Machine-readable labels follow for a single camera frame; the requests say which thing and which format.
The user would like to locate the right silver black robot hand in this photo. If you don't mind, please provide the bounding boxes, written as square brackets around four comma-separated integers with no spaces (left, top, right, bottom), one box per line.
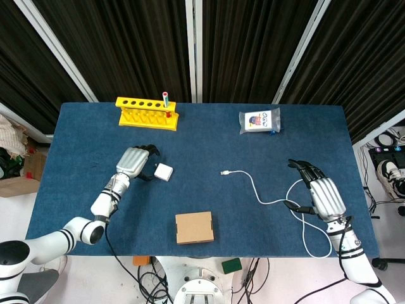
[283,159,347,222]

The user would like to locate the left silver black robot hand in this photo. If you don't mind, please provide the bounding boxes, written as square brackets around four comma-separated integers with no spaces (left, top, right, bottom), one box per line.
[115,144,161,182]

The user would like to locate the white power adapter cube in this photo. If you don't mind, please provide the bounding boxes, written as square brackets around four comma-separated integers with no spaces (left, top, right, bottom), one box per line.
[154,163,174,182]

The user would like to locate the white usb cable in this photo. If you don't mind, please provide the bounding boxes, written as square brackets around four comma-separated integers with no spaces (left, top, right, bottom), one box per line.
[220,170,333,259]

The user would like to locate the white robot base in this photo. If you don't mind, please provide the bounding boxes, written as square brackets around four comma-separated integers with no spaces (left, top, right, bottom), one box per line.
[151,256,251,304]

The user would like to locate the yellow test tube rack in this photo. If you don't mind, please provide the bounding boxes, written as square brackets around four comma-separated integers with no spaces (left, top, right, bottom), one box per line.
[115,96,179,131]

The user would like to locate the white black sneaker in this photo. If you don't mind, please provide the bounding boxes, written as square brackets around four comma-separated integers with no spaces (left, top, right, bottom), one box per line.
[376,159,405,200]

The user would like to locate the test tube with green label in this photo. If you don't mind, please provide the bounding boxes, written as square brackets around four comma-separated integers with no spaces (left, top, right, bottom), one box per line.
[162,91,173,118]

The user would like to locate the black equipment box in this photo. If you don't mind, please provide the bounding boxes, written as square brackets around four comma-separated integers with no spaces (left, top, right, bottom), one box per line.
[368,145,405,165]

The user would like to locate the blue table cloth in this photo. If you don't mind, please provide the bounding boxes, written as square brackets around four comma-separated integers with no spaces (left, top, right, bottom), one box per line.
[25,101,380,258]

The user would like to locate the black table foot with caster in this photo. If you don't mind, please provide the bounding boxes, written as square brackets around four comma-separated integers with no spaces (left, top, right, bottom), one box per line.
[371,256,405,272]

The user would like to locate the brown cardboard box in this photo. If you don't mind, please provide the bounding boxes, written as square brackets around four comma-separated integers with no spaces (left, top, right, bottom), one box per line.
[175,211,216,245]

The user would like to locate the clear plastic packet white contents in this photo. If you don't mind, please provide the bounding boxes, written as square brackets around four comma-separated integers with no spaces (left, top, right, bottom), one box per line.
[239,107,282,136]

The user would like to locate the brown cardboard carton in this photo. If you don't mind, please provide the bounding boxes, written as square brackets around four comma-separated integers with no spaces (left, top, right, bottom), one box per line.
[0,148,48,198]

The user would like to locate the black pleated curtain panel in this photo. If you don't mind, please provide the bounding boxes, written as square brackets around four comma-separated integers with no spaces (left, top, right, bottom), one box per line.
[201,0,319,104]
[280,0,405,143]
[0,0,91,134]
[31,0,192,103]

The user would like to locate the green pad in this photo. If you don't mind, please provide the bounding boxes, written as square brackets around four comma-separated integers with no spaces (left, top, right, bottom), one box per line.
[221,257,242,274]

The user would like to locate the beige crumpled fabric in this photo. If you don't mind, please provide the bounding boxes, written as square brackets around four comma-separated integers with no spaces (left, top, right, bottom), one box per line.
[0,113,30,156]

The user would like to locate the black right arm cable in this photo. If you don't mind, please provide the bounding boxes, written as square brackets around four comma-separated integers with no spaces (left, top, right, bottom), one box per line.
[337,216,354,282]

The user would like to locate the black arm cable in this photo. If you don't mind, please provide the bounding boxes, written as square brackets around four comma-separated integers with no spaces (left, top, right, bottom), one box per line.
[337,216,354,282]
[103,202,173,304]

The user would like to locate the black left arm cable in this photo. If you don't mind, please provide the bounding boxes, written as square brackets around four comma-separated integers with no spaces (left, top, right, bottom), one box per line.
[103,202,173,304]

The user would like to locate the white partition frame post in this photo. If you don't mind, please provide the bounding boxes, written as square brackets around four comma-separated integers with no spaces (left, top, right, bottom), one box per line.
[185,0,203,103]
[272,0,333,104]
[12,0,99,103]

